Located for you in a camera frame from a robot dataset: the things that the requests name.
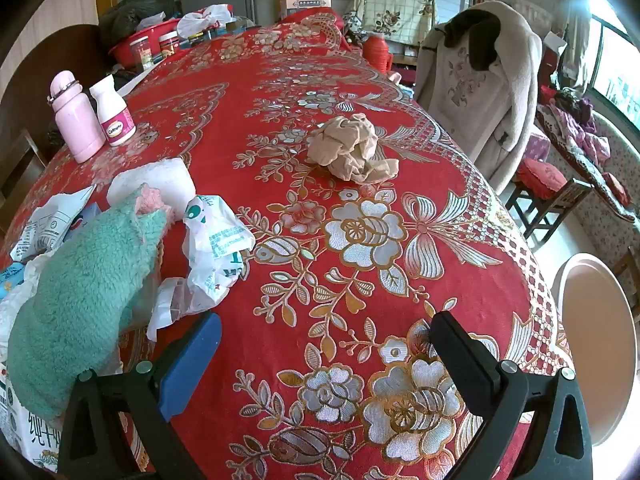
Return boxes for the pink purple clothes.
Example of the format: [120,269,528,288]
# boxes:
[547,87,613,161]

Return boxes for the floral sofa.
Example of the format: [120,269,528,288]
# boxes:
[535,105,640,241]

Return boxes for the red plastic basin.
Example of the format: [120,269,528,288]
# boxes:
[107,19,183,68]

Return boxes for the cream plastic bucket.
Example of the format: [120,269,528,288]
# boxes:
[552,252,640,448]

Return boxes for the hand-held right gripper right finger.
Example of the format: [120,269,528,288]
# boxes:
[429,310,596,480]

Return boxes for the beige tissue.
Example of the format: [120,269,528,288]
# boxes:
[305,114,401,183]

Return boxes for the beige curtain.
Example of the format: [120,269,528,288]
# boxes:
[555,0,596,91]

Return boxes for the white paper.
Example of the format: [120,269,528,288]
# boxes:
[107,157,197,221]

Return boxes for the beige fleece coat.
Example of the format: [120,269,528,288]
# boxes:
[415,1,543,196]

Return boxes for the black garment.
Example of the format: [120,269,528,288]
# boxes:
[446,9,502,72]

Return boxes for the window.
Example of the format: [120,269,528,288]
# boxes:
[587,5,640,126]

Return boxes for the red seat cushion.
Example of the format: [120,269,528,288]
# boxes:
[515,157,568,201]

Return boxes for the white printed paper packet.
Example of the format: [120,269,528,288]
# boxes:
[10,185,98,263]

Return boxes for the floral checked cloth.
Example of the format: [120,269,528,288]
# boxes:
[345,0,440,46]

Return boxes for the clear jar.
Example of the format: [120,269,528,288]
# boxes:
[129,37,153,72]

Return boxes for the white red plastic bag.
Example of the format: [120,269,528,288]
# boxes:
[177,4,235,40]

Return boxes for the green fuzzy cloth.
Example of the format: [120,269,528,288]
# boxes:
[7,195,168,421]

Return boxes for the black plastic bag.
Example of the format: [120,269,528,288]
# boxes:
[97,0,178,48]

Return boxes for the white green-printed plastic bag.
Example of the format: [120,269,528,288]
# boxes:
[147,194,256,343]

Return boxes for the red thermos flask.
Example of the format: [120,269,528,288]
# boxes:
[362,32,396,76]

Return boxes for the blue packet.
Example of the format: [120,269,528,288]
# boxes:
[0,262,26,303]

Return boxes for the small wooden chair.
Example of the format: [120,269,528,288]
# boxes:
[505,157,593,253]

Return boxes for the white blue-printed box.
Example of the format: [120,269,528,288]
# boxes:
[286,0,334,22]

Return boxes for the red floral tablecloth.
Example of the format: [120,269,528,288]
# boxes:
[0,10,576,480]

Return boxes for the white green-printed carton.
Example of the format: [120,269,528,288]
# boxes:
[0,360,66,473]

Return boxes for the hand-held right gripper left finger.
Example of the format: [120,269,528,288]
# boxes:
[56,311,223,480]

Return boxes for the white medicine bottle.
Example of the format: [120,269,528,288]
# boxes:
[89,74,137,147]

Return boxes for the pink bottle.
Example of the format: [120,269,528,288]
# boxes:
[47,71,107,163]

